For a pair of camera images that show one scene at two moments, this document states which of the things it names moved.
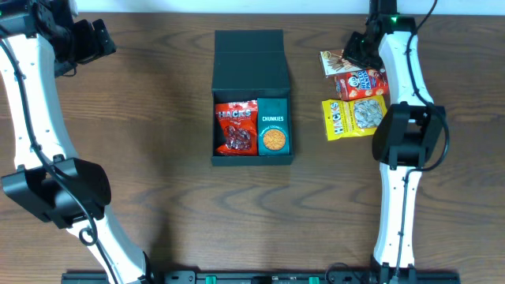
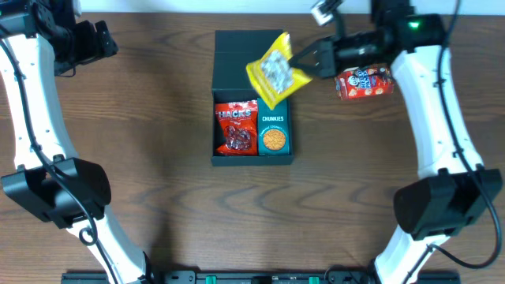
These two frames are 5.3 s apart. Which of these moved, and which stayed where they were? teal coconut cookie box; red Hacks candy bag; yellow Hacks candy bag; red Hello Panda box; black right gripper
Moved: yellow Hacks candy bag; black right gripper
Stayed: teal coconut cookie box; red Hacks candy bag; red Hello Panda box
